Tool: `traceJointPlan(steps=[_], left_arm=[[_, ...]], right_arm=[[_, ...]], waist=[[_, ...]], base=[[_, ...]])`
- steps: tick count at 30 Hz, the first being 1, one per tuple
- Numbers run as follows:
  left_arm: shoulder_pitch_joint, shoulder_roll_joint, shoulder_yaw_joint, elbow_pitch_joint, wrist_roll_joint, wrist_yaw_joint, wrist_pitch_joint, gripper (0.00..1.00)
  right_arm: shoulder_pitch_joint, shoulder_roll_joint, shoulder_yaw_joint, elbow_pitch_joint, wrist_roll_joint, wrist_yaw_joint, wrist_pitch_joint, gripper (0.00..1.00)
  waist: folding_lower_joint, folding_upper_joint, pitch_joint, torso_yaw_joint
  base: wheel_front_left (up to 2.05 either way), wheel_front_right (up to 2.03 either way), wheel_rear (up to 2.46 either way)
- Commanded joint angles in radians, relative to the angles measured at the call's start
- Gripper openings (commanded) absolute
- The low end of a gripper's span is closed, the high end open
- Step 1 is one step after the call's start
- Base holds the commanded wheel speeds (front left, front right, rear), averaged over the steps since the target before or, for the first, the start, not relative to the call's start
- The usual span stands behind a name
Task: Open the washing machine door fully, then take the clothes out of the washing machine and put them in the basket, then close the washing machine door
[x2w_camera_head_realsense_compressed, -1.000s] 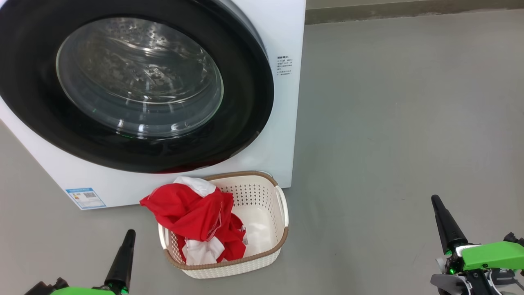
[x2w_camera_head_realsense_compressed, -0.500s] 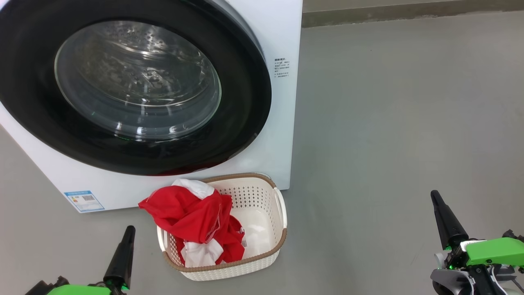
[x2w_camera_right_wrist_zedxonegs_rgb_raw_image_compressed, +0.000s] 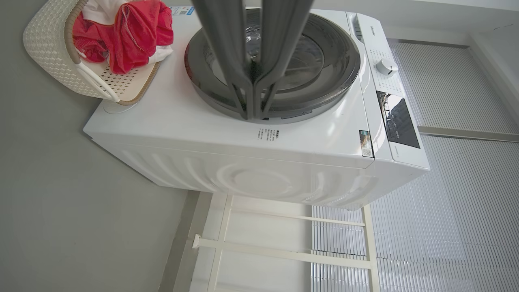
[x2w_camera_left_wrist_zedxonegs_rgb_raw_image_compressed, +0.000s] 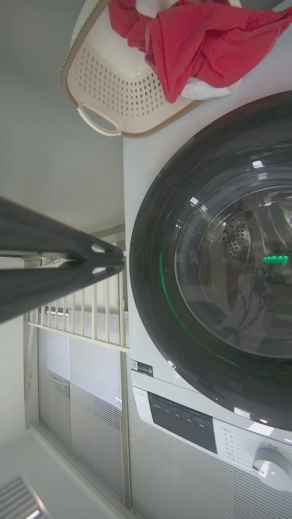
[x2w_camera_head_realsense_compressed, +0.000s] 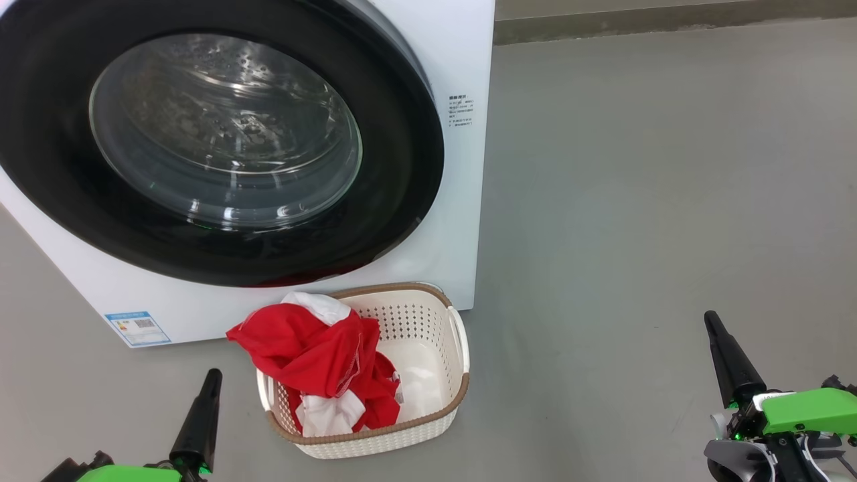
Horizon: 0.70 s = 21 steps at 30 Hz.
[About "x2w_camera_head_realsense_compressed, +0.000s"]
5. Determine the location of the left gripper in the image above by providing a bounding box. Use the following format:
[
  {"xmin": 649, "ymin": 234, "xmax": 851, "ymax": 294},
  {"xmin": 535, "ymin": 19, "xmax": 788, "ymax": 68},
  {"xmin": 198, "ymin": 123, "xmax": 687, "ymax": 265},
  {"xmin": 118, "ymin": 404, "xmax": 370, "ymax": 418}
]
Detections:
[{"xmin": 75, "ymin": 368, "xmax": 223, "ymax": 482}]

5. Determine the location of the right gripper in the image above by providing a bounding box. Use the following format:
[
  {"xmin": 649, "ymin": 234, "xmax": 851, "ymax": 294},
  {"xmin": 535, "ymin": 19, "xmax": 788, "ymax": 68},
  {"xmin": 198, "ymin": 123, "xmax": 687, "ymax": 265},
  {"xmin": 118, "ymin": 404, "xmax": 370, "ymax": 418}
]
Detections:
[{"xmin": 703, "ymin": 310, "xmax": 857, "ymax": 443}]

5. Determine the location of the red and white striped garment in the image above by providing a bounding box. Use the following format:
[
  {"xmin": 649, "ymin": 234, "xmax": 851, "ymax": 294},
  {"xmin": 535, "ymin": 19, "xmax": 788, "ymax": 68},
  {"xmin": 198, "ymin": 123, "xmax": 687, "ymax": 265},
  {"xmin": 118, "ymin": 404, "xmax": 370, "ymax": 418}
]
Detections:
[{"xmin": 226, "ymin": 291, "xmax": 382, "ymax": 437}]

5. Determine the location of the red garment with white collar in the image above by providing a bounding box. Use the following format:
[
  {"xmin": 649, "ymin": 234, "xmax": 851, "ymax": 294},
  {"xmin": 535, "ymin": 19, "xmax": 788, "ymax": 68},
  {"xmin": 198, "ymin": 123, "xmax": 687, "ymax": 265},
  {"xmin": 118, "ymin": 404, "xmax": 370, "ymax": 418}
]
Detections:
[{"xmin": 362, "ymin": 351, "xmax": 404, "ymax": 430}]

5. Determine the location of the black round glass washer door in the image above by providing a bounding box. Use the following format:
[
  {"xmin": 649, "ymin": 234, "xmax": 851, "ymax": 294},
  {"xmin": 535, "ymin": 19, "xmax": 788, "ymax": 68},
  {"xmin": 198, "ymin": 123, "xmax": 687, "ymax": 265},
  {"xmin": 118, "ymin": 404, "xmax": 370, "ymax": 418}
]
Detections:
[{"xmin": 0, "ymin": 0, "xmax": 445, "ymax": 289}]

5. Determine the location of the cream perforated laundry basket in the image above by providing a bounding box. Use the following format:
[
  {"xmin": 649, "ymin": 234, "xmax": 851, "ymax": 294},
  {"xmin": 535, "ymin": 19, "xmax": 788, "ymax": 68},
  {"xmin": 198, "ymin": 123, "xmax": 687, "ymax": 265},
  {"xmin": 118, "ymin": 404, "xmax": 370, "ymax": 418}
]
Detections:
[{"xmin": 256, "ymin": 282, "xmax": 471, "ymax": 460}]

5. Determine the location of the white front-load washing machine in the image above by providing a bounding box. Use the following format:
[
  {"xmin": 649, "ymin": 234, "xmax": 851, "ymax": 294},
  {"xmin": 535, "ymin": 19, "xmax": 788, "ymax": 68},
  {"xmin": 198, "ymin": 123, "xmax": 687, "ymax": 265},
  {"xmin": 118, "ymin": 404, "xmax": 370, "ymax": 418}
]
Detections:
[{"xmin": 0, "ymin": 0, "xmax": 496, "ymax": 349}]

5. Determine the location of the blue energy label sticker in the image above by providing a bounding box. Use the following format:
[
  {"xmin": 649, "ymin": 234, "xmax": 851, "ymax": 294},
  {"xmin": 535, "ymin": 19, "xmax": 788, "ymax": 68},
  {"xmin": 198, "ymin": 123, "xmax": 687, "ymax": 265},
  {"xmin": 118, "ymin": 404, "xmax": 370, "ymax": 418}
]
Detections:
[{"xmin": 104, "ymin": 311, "xmax": 171, "ymax": 347}]

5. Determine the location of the grey wall baseboard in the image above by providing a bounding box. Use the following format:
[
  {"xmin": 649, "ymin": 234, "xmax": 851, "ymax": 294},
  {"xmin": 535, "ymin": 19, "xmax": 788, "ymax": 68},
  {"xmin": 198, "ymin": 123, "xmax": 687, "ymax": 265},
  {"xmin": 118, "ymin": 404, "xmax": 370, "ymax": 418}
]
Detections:
[{"xmin": 494, "ymin": 3, "xmax": 857, "ymax": 46}]

